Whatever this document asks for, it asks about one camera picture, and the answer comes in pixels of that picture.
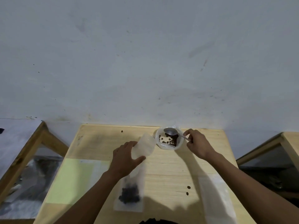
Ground person's left hand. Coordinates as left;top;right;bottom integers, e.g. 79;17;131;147
109;141;146;179

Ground translucent plastic pouch with beans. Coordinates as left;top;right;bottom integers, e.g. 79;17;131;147
113;133;156;212

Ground person's right hand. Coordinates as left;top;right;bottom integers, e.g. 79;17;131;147
183;129;217;160

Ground empty translucent plastic pouch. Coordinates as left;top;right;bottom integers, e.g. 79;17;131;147
199;176;237;224

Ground metal spoon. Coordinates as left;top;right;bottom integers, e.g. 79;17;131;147
164;128;192;141

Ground person's right forearm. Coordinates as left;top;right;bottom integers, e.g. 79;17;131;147
205;152;299;224

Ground person's left forearm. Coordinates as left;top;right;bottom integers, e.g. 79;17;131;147
53;170;128;224

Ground coffee beans in pouch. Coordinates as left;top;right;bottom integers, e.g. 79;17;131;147
118;183;140;204

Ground crumpled clear plastic sheet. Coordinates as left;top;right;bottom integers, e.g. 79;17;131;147
0;156;64;220

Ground white bowl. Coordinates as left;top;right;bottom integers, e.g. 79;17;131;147
155;127;184;151

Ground coffee beans in bowl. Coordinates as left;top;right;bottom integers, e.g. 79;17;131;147
159;135;178;147

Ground pale green paper sheet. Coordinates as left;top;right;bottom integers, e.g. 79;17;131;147
45;159;110;204

